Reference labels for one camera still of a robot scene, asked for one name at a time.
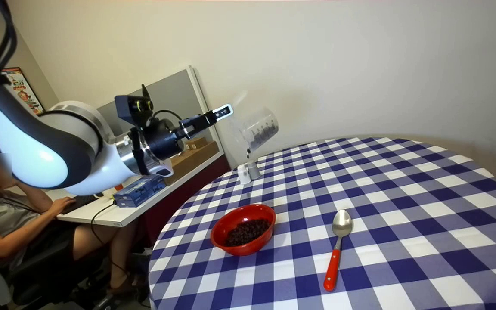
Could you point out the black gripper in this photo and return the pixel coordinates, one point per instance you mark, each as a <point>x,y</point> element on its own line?
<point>163,139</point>

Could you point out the white black Franka robot arm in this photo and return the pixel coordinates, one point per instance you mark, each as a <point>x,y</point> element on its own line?
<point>42,148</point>

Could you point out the orange bowl with dark contents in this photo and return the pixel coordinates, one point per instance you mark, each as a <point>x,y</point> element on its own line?
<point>242,232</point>

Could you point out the brown cardboard box on desk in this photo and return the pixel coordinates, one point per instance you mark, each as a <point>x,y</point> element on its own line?
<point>199,153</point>

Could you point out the small white bottle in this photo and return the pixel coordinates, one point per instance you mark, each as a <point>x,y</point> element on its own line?
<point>249,172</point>

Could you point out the blue box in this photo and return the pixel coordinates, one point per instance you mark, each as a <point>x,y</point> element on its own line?
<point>138,191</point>

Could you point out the white desk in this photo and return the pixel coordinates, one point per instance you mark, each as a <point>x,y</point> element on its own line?
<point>121,213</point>

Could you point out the black keyboard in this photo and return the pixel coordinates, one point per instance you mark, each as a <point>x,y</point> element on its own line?
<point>78,203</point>

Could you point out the blue white checkered tablecloth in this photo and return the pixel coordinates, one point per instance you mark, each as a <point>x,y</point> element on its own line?
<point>374,217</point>

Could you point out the black office chair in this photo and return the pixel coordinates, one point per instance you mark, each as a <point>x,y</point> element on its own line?
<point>25,275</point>

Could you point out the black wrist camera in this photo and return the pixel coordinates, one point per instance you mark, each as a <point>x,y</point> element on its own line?
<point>133,105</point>

